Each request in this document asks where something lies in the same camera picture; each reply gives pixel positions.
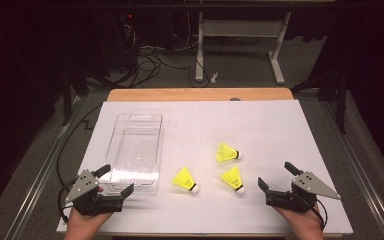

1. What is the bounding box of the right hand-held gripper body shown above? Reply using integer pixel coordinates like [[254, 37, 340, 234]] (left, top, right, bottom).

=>
[[265, 171, 342, 214]]

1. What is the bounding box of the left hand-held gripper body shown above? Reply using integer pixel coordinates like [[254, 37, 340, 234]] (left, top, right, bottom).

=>
[[64, 169, 125, 217]]

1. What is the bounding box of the yellow shuttlecock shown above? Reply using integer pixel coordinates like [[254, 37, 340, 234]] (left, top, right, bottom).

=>
[[220, 166, 247, 196], [171, 166, 201, 195], [215, 142, 244, 164]]

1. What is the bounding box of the clear plastic container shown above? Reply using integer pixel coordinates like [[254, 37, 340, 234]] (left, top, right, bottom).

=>
[[98, 113, 164, 196]]

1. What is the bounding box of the person's left hand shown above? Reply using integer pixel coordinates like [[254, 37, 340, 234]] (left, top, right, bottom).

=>
[[63, 186, 114, 240]]

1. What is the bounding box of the person's right hand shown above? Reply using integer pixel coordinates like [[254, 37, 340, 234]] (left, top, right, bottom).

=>
[[273, 203, 325, 240]]

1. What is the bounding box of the white board sheet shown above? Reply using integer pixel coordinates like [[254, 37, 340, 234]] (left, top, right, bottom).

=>
[[55, 99, 354, 236]]

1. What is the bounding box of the black metal stand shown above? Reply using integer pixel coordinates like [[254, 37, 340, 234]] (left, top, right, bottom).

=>
[[291, 64, 349, 134], [59, 64, 91, 127]]

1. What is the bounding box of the dark equipment with red light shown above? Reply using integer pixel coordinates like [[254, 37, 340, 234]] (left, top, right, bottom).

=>
[[93, 9, 141, 78]]

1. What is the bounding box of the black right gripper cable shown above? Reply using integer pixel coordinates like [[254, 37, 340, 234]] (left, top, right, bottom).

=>
[[299, 193, 328, 231]]

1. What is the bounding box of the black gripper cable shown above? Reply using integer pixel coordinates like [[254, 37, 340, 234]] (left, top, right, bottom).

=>
[[299, 193, 328, 231], [55, 103, 104, 224]]

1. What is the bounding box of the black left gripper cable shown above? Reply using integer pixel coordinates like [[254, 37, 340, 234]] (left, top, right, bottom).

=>
[[55, 103, 104, 224]]

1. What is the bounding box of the metal floor rail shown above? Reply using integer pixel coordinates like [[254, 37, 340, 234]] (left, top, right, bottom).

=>
[[4, 96, 84, 240], [319, 99, 384, 240]]

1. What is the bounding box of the bundle of floor cables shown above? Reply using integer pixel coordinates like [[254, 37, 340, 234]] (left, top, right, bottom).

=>
[[89, 19, 211, 89]]

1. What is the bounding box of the white metal stand frame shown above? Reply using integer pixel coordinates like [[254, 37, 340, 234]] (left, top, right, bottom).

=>
[[194, 11, 293, 85]]

